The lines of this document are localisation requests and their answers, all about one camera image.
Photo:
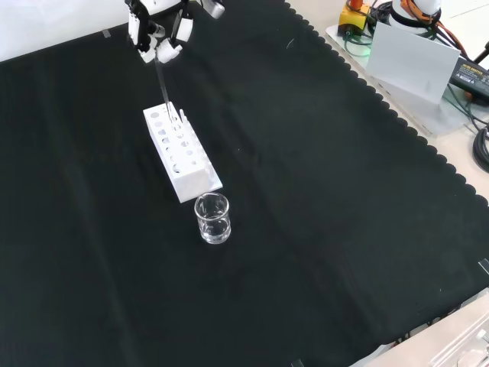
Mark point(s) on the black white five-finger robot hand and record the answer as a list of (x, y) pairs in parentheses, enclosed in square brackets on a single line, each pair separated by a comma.
[(143, 26)]

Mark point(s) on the clear glass rod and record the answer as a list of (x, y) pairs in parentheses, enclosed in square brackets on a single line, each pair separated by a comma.
[(162, 86)]

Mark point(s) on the white test tube rack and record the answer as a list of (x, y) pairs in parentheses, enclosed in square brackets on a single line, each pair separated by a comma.
[(187, 179)]

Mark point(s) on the clear cloth clip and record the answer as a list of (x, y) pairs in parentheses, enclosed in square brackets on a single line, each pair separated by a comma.
[(484, 266), (297, 363), (106, 33)]

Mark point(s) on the yellow stop button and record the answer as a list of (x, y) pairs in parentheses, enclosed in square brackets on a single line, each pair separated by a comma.
[(351, 17)]

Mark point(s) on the small clear glass beaker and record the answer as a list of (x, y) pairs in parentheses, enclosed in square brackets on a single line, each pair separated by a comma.
[(212, 223)]

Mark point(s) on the black bench cloth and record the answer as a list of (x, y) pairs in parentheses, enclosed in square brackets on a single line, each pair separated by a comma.
[(305, 191)]

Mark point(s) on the pale board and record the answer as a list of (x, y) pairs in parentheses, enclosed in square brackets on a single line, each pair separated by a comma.
[(412, 61)]

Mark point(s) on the black power adapter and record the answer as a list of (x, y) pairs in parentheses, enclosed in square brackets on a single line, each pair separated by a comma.
[(471, 74)]

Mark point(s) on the clear acrylic stand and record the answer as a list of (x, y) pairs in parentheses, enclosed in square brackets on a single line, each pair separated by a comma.
[(464, 344)]

